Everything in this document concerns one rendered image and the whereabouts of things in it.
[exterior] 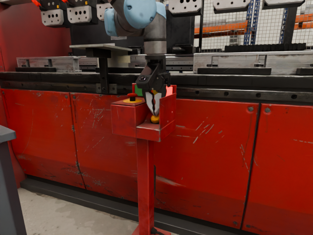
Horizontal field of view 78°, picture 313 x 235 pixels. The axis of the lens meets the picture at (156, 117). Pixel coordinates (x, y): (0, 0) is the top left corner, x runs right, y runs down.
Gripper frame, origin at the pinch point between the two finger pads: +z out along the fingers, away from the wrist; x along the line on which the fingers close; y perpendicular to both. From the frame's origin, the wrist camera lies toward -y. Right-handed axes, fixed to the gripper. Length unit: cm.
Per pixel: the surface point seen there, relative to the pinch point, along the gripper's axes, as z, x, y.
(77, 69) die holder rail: -12, 69, 32
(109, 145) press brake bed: 28.0, 36.9, 16.7
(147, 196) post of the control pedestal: 35.7, 2.6, -3.5
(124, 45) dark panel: -27, 67, 84
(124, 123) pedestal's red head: 3.2, 9.1, -6.3
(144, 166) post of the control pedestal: 21.9, 4.0, -2.5
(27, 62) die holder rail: -17, 109, 27
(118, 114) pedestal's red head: -0.2, 11.5, -6.1
